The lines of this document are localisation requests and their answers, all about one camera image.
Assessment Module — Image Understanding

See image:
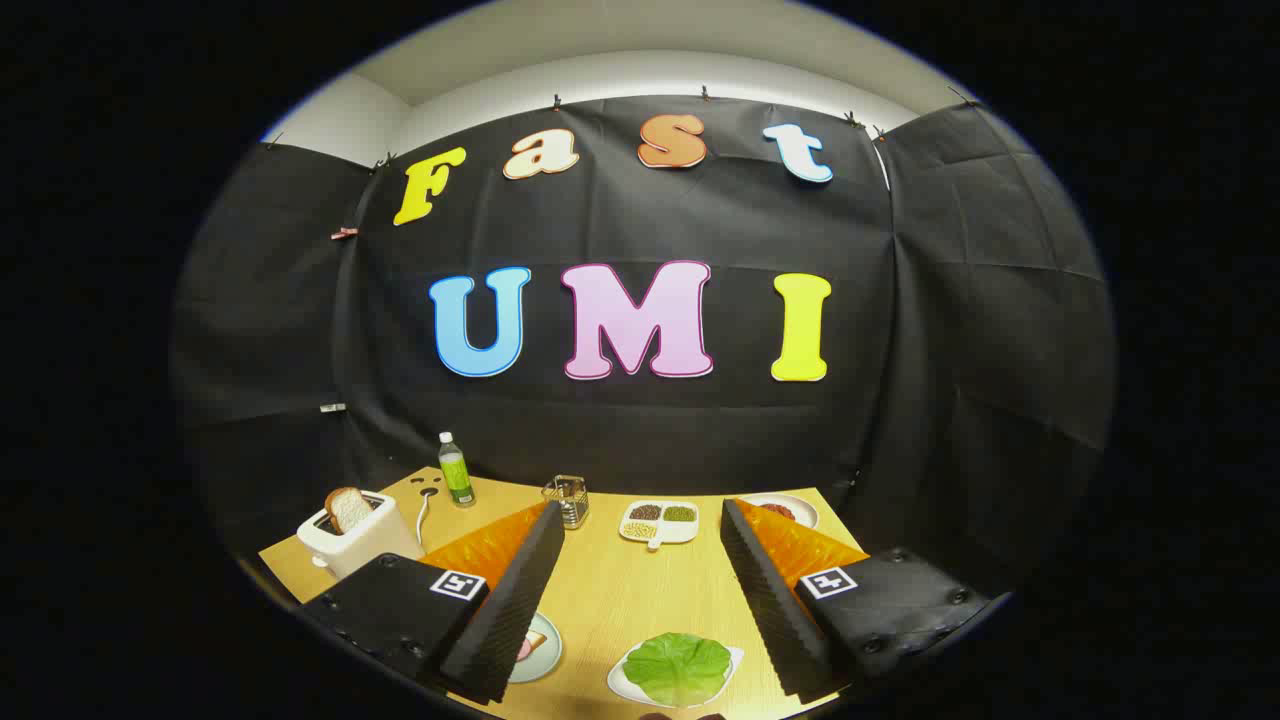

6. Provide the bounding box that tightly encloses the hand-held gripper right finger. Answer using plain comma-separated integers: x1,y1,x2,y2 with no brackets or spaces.
720,497,991,703

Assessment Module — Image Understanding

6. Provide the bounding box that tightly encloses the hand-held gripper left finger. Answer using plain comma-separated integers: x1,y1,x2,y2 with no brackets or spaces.
300,500,567,706

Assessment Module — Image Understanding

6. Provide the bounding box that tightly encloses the green lettuce leaf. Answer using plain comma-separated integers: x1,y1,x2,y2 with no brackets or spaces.
623,632,733,707

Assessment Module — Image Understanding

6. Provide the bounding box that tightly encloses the toasted bread slice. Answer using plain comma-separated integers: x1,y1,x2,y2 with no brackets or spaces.
325,487,374,534

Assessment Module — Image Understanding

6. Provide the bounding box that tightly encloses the pale teal round plate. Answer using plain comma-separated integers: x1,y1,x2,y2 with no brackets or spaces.
508,612,563,685

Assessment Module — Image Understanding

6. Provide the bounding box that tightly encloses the white oval meat plate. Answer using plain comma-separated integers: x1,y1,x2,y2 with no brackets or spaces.
740,493,819,531

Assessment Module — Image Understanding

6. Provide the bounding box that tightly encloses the white divided dish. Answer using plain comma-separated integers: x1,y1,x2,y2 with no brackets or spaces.
618,500,701,552

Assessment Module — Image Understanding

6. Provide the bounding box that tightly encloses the white rectangular plate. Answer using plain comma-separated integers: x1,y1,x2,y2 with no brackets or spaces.
607,640,746,709

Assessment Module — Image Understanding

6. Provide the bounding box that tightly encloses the green label drink bottle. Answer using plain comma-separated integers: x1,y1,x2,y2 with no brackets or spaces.
438,432,476,507

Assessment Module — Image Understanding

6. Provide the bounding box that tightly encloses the white toaster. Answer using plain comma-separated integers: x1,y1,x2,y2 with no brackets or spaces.
297,490,426,579

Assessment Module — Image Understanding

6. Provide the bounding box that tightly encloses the black backdrop cloth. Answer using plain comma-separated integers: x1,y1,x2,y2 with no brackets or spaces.
170,95,1116,601

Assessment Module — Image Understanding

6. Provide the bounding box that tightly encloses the metal wire utensil holder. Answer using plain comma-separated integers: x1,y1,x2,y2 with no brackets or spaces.
542,475,591,530

